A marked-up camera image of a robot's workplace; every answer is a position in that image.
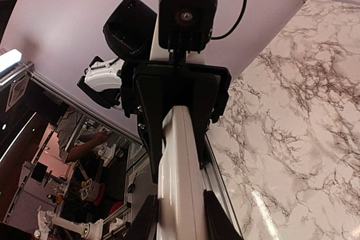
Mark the front aluminium frame rail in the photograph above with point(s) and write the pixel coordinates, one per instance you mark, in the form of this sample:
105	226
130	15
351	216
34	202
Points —
213	181

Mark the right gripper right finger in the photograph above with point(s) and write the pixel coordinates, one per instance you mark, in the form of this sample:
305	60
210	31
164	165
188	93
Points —
219	226

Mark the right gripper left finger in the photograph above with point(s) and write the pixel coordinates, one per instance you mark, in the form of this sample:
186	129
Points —
143	226

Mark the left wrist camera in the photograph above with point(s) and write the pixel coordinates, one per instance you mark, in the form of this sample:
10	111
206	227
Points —
185	25

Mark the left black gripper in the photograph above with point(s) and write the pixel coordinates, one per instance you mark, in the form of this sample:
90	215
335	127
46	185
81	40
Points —
151	88

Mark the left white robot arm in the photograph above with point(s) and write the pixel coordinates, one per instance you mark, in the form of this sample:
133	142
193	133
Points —
131	32

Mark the white remote control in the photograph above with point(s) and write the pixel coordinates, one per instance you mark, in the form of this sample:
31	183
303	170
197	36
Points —
180	185

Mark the person in background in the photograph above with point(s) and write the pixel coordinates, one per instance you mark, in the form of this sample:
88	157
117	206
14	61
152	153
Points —
90	139

